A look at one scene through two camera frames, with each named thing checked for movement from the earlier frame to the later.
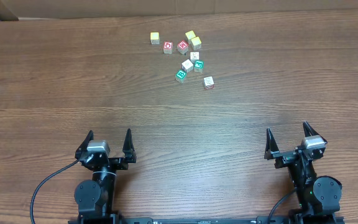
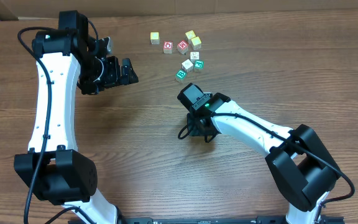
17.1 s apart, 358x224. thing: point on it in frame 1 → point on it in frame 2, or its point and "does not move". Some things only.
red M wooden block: x=183 y=46 does not move
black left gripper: x=105 y=160 → x=120 y=73
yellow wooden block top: x=190 y=35 does not move
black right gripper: x=293 y=155 → x=193 y=125
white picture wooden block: x=194 y=56 does not move
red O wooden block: x=167 y=48 does not move
